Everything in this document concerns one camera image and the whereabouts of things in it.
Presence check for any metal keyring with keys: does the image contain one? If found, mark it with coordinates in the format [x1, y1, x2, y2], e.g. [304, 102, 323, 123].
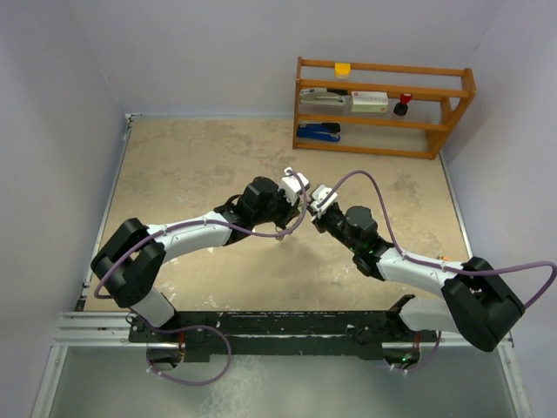
[274, 226, 292, 241]

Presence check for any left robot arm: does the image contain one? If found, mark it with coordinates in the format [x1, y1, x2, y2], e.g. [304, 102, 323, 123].
[91, 168, 310, 341]

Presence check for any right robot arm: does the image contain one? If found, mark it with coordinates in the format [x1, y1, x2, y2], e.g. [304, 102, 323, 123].
[310, 204, 526, 352]

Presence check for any blue stapler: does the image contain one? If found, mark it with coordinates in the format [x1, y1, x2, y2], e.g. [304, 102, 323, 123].
[296, 123, 341, 143]

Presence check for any grey stapler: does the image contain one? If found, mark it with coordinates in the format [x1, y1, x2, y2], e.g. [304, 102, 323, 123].
[299, 87, 348, 107]

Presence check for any black red bottle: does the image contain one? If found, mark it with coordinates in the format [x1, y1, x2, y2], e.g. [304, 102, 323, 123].
[393, 93, 413, 117]

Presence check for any white red box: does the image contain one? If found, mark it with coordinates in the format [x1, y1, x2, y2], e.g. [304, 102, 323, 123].
[351, 91, 389, 113]

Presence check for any wooden shelf rack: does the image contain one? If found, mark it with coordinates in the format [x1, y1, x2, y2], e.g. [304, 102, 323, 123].
[292, 57, 477, 159]

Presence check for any yellow cap container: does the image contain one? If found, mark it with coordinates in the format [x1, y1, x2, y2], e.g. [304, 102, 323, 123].
[333, 63, 352, 80]

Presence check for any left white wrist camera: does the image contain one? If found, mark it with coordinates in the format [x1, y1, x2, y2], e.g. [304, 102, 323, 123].
[278, 167, 310, 207]

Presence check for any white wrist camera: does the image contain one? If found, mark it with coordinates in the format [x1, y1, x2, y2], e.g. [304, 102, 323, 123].
[278, 167, 310, 207]
[308, 185, 338, 219]

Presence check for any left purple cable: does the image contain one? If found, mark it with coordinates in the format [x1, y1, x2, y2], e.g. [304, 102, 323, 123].
[92, 172, 309, 300]

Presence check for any purple cable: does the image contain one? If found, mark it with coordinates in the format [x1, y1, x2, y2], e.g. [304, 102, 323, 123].
[317, 170, 557, 308]
[92, 172, 309, 300]

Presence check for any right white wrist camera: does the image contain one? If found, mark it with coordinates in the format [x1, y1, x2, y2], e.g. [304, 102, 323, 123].
[308, 185, 338, 219]

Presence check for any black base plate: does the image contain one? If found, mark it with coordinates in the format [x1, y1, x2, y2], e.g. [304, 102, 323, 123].
[129, 308, 437, 367]

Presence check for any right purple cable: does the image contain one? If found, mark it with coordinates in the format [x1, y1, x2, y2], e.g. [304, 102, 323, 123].
[317, 170, 557, 308]

